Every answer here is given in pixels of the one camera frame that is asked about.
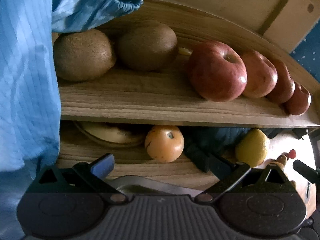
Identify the blue dotted fabric panel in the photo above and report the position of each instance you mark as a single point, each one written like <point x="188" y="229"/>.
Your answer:
<point x="307" y="53"/>

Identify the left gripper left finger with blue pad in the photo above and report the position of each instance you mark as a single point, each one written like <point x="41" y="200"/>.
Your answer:
<point x="92" y="174"/>

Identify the red apple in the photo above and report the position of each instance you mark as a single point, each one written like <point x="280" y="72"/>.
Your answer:
<point x="300" y="101"/>
<point x="216" y="71"/>
<point x="285" y="85"/>
<point x="261" y="74"/>

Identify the stainless steel tray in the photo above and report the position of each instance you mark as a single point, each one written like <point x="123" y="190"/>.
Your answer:
<point x="140" y="185"/>

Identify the brown kiwi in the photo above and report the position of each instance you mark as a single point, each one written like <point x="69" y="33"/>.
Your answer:
<point x="148" y="45"/>
<point x="83" y="56"/>

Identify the orange persimmon fruit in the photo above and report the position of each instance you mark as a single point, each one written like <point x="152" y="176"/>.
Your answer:
<point x="164" y="143"/>

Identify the blue striped garment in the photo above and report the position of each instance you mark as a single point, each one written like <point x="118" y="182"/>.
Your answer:
<point x="30" y="103"/>

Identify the dark blue cloth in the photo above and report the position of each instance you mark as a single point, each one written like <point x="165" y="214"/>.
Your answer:
<point x="202" y="143"/>

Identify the banana bunch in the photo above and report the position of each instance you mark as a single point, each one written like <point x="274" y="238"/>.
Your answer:
<point x="113" y="135"/>

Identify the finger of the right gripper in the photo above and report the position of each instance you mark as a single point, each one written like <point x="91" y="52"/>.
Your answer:
<point x="310" y="174"/>

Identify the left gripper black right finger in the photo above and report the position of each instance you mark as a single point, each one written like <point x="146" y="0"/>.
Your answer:
<point x="229" y="176"/>

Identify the blue elastic sleeve cuff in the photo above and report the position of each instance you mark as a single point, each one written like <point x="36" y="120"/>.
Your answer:
<point x="71" y="16"/>

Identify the brown kiwi right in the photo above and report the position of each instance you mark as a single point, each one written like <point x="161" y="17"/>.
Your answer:
<point x="148" y="45"/>

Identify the brown kiwi left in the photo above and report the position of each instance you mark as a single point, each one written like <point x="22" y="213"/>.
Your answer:
<point x="83" y="56"/>

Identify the curved wooden shelf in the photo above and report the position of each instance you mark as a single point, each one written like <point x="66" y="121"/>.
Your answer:
<point x="165" y="96"/>

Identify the wooden cabinet panel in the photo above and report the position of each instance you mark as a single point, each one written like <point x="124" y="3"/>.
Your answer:
<point x="282" y="22"/>

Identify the red cherry tomato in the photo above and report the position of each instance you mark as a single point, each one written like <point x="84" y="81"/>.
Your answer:
<point x="292" y="154"/>

